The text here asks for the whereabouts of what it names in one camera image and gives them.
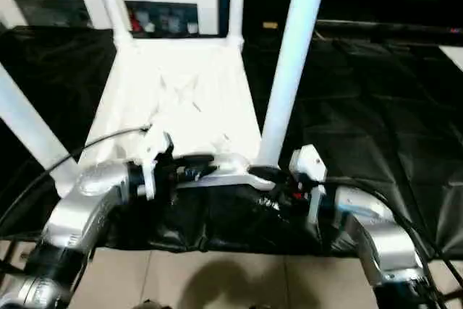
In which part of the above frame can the white plastic table top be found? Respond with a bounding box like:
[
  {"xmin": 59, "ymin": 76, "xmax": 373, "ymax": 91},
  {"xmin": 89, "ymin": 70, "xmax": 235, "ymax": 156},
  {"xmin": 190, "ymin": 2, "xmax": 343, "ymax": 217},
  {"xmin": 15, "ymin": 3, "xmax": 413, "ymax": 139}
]
[{"xmin": 55, "ymin": 35, "xmax": 276, "ymax": 198}]

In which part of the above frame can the white plastic table leg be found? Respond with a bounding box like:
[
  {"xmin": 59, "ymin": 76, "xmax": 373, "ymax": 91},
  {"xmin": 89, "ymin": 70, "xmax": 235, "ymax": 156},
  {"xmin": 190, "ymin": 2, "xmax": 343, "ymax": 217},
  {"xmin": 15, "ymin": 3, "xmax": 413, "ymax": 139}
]
[
  {"xmin": 0, "ymin": 62, "xmax": 80, "ymax": 198},
  {"xmin": 226, "ymin": 0, "xmax": 247, "ymax": 48},
  {"xmin": 92, "ymin": 0, "xmax": 134, "ymax": 48},
  {"xmin": 254, "ymin": 0, "xmax": 332, "ymax": 173}
]

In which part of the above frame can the black cloth mat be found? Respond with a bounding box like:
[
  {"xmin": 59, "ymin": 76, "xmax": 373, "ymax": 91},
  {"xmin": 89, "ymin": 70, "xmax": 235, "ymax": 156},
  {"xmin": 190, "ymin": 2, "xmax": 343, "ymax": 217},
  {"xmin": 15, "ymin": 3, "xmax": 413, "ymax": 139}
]
[{"xmin": 0, "ymin": 24, "xmax": 463, "ymax": 260}]

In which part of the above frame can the black metal stand leg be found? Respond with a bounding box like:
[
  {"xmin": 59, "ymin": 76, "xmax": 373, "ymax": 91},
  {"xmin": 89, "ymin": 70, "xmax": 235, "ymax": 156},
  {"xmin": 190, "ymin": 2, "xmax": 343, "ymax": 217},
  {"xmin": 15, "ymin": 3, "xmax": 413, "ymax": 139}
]
[{"xmin": 0, "ymin": 242, "xmax": 23, "ymax": 278}]

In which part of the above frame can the black floor stand base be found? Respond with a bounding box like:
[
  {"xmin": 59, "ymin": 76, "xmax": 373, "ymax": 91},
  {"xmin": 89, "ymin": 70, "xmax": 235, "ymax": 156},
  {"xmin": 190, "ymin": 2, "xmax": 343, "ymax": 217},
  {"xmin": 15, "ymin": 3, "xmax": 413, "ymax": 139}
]
[{"xmin": 443, "ymin": 287, "xmax": 463, "ymax": 305}]

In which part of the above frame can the white flat board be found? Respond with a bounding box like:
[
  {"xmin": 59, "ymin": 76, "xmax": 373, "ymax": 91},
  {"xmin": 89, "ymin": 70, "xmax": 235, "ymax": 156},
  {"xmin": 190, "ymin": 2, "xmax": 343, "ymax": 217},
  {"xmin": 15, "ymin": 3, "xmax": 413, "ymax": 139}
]
[{"xmin": 438, "ymin": 44, "xmax": 463, "ymax": 72}]

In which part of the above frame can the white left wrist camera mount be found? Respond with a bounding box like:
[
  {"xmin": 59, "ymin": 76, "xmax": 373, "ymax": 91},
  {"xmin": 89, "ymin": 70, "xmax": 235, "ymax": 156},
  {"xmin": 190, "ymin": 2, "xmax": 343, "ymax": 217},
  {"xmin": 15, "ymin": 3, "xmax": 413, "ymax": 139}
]
[{"xmin": 131, "ymin": 125, "xmax": 175, "ymax": 202}]

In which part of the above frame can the dark metal rail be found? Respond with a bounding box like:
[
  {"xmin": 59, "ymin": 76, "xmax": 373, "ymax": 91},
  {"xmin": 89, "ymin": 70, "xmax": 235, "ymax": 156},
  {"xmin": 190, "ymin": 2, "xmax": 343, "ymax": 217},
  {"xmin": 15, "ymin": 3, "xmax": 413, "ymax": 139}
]
[{"xmin": 315, "ymin": 19, "xmax": 463, "ymax": 38}]

